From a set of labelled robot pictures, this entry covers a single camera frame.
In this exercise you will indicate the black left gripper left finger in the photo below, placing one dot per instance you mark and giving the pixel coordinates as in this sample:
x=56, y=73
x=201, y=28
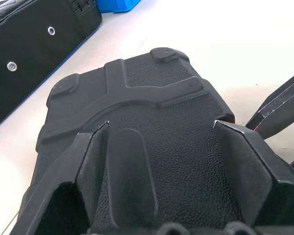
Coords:
x=71, y=171

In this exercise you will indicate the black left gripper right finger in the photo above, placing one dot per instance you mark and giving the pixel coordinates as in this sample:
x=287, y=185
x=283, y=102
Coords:
x=267, y=176

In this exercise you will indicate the black plastic tool case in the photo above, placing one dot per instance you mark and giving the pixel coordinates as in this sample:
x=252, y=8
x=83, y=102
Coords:
x=174, y=159

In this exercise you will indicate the black fabric bag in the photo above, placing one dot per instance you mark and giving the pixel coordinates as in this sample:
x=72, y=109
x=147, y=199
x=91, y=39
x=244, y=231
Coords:
x=39, y=49

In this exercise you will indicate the blue plastic crate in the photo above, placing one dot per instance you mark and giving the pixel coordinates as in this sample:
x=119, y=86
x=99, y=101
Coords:
x=117, y=5

